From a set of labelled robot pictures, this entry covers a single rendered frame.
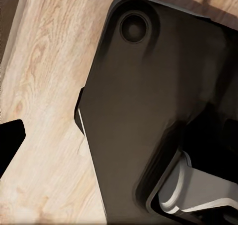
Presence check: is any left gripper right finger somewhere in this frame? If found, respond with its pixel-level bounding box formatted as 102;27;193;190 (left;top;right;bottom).
222;119;238;159

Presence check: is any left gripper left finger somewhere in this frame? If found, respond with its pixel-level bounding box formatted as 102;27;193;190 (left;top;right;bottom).
0;119;26;178

